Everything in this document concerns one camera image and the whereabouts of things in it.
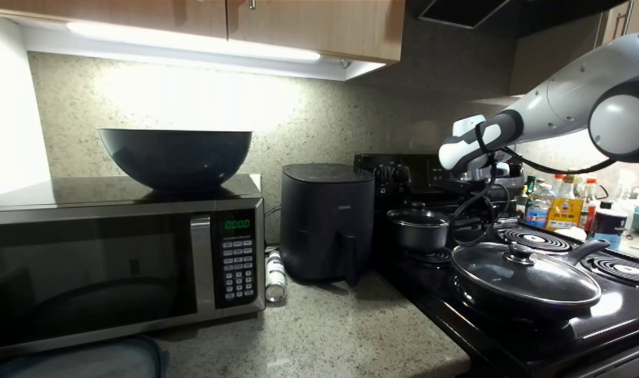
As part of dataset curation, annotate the small pot lid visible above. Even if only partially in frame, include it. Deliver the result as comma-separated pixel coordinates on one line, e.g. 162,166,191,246
386,202,451,228

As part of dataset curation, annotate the small black pot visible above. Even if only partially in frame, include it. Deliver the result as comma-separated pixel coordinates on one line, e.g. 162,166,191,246
386,202,451,253

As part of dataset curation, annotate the black electric stove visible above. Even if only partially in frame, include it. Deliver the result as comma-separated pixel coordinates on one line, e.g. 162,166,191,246
353,153,639,378

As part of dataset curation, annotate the dark green bottle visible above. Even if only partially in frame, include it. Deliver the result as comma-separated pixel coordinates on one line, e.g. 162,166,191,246
518,175,537,219

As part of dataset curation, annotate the clear bottle with blue label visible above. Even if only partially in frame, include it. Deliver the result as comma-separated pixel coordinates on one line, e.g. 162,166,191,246
525,183,557,229

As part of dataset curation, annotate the coil burner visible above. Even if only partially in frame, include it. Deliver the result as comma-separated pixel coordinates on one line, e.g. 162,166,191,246
499,227,575,254
403,247,453,264
581,253,639,288

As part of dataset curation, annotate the brown capped bottle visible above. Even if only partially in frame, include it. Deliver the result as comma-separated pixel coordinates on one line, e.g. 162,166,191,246
558,174,577,200

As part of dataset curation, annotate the yellow packet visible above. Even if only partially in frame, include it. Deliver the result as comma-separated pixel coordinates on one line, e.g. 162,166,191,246
546,197,584,232

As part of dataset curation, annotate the glass pan lid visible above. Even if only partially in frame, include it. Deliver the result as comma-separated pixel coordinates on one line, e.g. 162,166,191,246
451,241,603,308

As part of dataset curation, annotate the small white dish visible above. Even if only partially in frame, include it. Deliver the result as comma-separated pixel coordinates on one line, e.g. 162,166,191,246
554,226,588,243

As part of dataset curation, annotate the red capped sauce bottle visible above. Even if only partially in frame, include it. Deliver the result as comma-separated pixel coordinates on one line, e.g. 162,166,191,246
581,178,600,232

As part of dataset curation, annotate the black frying pan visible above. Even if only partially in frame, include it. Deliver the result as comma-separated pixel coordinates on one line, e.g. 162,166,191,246
450,239,612,322

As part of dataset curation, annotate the dark jar with white label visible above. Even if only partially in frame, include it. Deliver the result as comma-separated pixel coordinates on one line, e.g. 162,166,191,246
588,202,629,250

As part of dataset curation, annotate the black air fryer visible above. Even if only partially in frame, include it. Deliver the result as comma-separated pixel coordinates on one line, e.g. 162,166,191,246
279,163,375,288

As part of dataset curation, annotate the black range hood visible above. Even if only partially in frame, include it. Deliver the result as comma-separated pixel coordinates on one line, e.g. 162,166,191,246
407,0,631,40

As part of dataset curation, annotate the white cylindrical can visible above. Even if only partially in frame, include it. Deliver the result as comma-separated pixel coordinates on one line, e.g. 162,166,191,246
265,250,289,305

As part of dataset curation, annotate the large dark bowl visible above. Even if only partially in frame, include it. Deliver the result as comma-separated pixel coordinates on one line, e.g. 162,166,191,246
97,128,254,192

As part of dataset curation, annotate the under cabinet light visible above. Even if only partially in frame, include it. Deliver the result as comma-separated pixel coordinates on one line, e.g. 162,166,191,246
66,22,323,64

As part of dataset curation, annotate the stainless steel microwave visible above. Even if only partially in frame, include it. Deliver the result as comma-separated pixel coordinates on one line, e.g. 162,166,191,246
0,173,267,364

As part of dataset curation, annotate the microwave door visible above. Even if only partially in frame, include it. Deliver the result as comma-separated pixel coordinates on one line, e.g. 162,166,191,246
0,211,216,351

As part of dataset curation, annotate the wooden cabinet with handle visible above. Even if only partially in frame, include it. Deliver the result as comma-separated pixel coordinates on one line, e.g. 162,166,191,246
594,0,639,49

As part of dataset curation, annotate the wooden wall cabinet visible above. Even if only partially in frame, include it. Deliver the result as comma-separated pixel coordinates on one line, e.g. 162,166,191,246
0,0,407,65

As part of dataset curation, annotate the microwave door handle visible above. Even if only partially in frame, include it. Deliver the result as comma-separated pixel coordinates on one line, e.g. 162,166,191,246
190,214,216,317

